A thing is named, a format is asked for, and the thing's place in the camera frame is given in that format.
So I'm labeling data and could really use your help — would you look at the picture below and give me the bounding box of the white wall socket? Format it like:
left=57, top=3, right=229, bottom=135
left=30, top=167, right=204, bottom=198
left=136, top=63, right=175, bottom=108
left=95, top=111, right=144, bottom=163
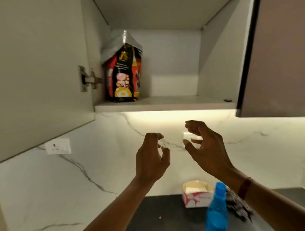
left=44, top=138, right=72, bottom=155
left=183, top=132, right=203, bottom=149

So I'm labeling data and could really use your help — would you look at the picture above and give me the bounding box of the brown wall cabinet door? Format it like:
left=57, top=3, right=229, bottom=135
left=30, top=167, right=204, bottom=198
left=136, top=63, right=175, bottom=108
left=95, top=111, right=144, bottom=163
left=236, top=0, right=305, bottom=118

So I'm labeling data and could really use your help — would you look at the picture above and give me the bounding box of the person's right hand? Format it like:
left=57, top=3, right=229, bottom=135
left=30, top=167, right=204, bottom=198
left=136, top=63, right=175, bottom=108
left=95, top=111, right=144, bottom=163
left=182, top=120, right=247, bottom=188

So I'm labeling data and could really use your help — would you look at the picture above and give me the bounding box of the grey wall cabinet body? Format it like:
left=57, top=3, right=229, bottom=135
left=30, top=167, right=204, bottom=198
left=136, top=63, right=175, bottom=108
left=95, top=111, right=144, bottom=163
left=81, top=0, right=254, bottom=113

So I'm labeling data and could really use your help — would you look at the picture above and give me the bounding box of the blue water bottle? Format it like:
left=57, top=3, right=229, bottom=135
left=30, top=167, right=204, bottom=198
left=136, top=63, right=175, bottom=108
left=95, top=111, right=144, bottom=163
left=205, top=182, right=229, bottom=231

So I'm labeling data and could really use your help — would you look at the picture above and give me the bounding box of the person's left hand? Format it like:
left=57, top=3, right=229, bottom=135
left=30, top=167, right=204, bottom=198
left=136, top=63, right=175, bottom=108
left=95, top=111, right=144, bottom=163
left=135, top=133, right=171, bottom=185

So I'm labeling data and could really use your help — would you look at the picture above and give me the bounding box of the red wrist band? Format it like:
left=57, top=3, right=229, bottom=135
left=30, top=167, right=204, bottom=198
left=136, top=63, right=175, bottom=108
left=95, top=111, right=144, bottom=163
left=238, top=177, right=253, bottom=200

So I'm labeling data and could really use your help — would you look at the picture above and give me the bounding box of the red and white tissue box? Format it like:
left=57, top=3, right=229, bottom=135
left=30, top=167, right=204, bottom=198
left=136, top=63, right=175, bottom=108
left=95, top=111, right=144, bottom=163
left=182, top=180, right=214, bottom=209

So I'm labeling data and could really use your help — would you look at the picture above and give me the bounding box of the red black pet food bag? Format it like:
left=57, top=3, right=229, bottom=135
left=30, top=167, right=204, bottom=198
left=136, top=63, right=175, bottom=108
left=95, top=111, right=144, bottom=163
left=100, top=30, right=143, bottom=103

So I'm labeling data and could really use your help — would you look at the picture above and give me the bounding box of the dark checked cloth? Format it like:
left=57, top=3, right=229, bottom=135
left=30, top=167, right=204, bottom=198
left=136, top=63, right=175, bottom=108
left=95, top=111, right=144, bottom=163
left=225, top=187, right=254, bottom=223

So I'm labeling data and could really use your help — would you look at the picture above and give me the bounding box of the metal cabinet hinge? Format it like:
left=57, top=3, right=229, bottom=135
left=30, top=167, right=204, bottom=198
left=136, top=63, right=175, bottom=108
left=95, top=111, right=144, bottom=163
left=79, top=65, right=103, bottom=93

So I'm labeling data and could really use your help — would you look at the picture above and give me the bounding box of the person's left forearm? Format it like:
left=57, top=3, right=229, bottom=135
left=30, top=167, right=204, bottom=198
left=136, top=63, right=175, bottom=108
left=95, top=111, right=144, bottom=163
left=83, top=177, right=155, bottom=231

